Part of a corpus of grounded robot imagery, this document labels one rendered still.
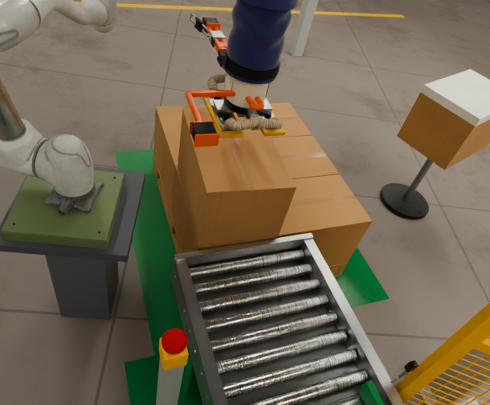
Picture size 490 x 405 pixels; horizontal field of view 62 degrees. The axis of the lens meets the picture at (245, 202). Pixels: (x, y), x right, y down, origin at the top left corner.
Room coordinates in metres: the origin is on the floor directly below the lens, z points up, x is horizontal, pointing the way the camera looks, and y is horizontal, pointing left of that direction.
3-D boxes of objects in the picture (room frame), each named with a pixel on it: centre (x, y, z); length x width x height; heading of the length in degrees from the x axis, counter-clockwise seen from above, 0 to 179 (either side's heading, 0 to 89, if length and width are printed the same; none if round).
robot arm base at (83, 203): (1.10, 0.69, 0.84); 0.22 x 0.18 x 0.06; 4
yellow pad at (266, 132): (1.60, 0.03, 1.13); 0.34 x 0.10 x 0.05; 29
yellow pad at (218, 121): (1.51, 0.20, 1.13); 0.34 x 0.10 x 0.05; 29
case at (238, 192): (1.54, 0.11, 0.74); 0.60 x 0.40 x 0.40; 26
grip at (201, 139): (1.17, 0.20, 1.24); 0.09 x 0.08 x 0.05; 119
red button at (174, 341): (0.51, 0.09, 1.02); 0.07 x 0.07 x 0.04
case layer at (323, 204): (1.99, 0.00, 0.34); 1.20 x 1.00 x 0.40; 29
